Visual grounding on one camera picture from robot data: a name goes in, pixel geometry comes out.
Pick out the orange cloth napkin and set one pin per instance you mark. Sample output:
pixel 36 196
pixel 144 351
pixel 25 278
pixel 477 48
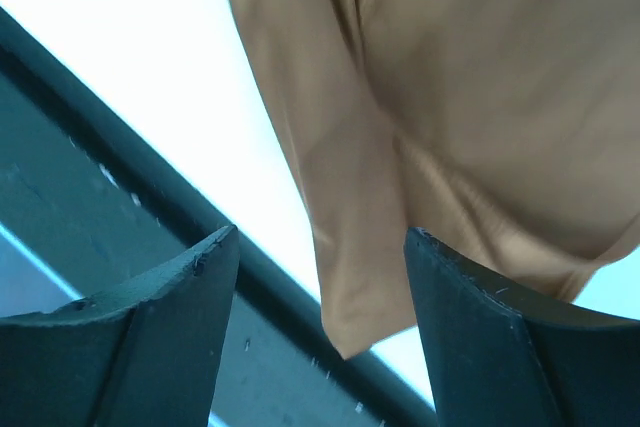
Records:
pixel 507 129

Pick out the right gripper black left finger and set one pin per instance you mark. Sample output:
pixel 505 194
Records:
pixel 145 352

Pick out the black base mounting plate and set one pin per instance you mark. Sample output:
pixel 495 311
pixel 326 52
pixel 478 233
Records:
pixel 95 202

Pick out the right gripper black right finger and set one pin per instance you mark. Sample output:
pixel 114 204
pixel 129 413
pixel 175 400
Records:
pixel 501 354

